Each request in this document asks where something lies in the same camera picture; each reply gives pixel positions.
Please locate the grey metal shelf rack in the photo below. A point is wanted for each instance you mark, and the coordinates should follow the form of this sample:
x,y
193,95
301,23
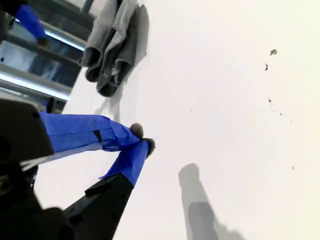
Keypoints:
x,y
30,65

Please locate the grey striped towel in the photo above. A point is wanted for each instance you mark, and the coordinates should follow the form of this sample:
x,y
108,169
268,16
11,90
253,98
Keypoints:
x,y
110,50

